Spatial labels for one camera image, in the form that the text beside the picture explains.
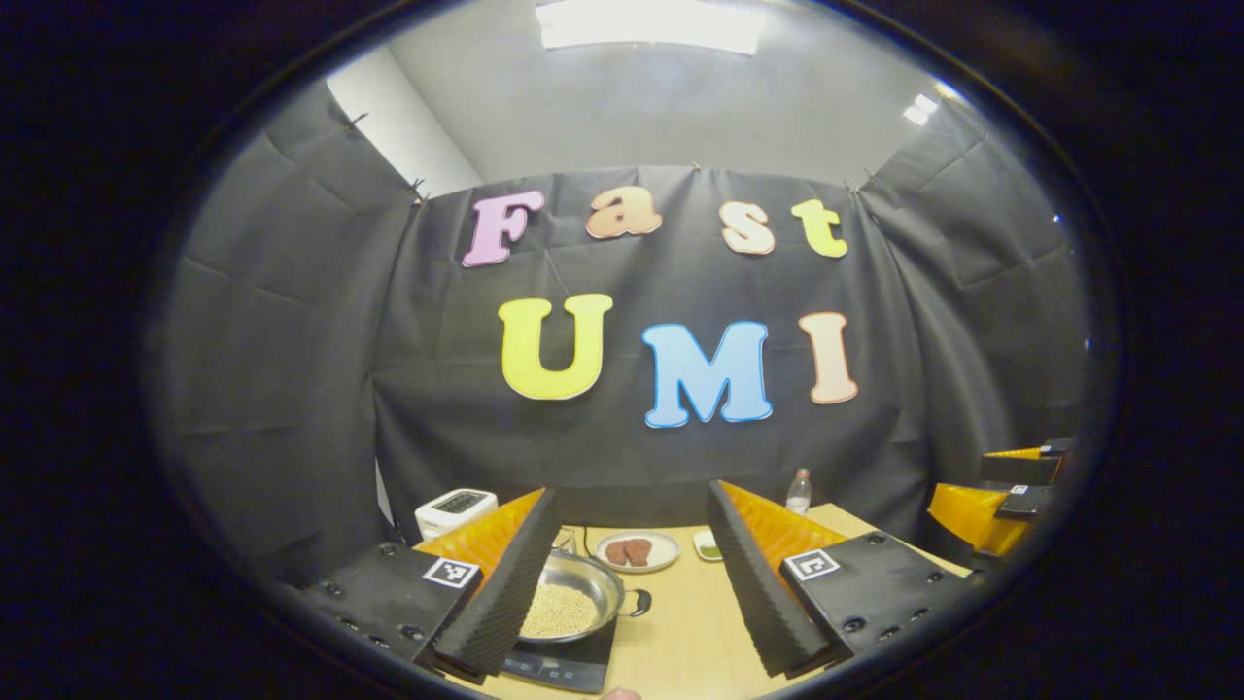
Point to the clear water bottle red label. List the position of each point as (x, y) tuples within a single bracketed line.
[(798, 496)]

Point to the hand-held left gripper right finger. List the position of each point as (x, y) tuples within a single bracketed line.
[(763, 593)]

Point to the white oval plate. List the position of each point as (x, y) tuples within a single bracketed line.
[(666, 554)]

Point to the black induction cooktop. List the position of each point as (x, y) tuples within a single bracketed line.
[(573, 666)]

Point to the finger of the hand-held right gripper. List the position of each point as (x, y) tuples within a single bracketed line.
[(1025, 501), (1016, 469)]

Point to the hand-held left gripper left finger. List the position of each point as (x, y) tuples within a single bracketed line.
[(505, 593)]

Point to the large ceiling light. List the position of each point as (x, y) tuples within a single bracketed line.
[(646, 24)]

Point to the stainless steel pot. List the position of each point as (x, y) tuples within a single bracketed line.
[(583, 574)]

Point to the pile of soybeans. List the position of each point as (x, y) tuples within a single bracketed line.
[(564, 612)]

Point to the small ceiling light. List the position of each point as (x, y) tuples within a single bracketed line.
[(920, 109)]

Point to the white toaster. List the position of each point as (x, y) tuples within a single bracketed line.
[(447, 520)]

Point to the raw red meat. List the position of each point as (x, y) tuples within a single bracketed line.
[(627, 552)]

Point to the white divided dish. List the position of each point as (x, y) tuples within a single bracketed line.
[(702, 538)]

